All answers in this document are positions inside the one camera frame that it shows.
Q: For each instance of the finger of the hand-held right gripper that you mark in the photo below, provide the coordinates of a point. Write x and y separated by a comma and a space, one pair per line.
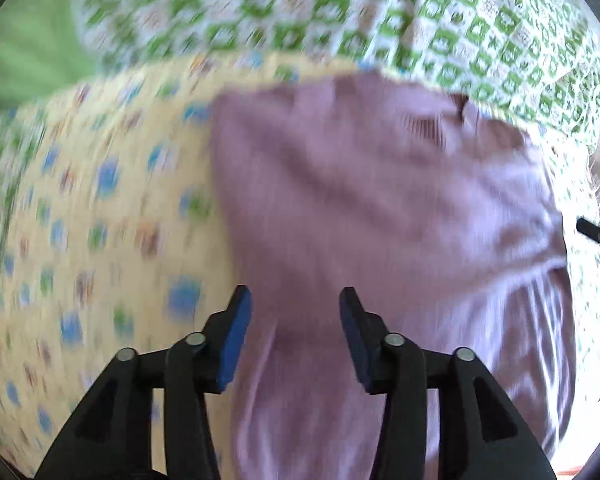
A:
597, 236

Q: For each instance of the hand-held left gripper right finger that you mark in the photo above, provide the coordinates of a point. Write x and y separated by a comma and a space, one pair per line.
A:
352, 340

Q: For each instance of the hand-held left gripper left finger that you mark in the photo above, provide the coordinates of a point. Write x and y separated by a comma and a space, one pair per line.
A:
235, 340

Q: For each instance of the purple knitted sweater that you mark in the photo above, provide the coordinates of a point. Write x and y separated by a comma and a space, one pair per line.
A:
380, 185

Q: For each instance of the yellow bear-print bedsheet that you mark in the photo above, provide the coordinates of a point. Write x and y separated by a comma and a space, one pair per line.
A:
105, 210

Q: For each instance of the green checked quilt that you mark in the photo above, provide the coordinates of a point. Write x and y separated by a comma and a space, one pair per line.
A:
430, 20

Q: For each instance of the plain green cloth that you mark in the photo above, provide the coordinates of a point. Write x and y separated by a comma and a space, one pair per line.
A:
30, 50

